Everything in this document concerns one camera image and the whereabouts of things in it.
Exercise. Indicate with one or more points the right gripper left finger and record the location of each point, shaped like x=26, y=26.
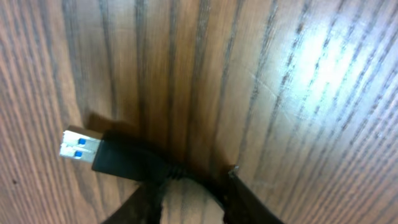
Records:
x=144, y=206

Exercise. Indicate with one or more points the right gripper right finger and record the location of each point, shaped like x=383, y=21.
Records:
x=239, y=203

